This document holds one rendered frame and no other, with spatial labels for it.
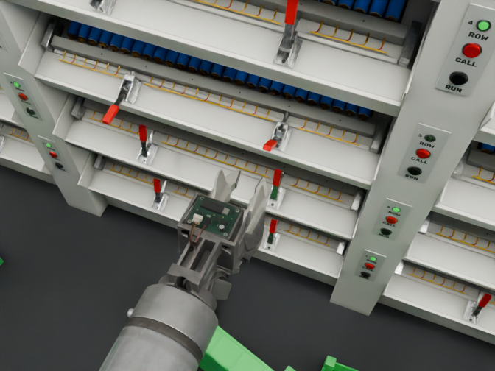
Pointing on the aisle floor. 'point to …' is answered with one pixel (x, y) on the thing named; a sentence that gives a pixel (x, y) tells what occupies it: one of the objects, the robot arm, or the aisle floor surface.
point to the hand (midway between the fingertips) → (247, 185)
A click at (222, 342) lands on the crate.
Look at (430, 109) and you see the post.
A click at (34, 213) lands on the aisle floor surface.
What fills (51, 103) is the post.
